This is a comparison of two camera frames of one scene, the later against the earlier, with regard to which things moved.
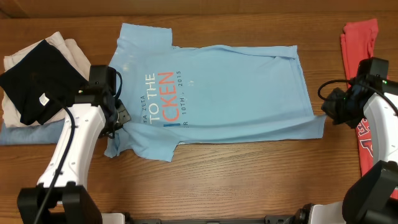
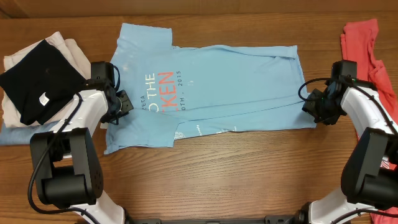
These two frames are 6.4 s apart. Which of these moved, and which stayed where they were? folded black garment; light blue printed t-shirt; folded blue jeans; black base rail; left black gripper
Moved: left black gripper; light blue printed t-shirt
Stayed: folded blue jeans; folded black garment; black base rail
